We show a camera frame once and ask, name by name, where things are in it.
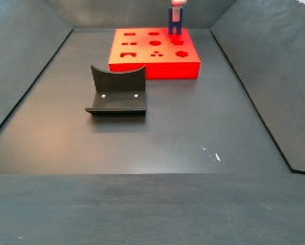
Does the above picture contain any black curved holder stand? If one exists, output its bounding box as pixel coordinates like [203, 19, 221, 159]
[85, 66, 147, 115]

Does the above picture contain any red shape-sorter block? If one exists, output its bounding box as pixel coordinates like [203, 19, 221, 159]
[108, 28, 200, 79]

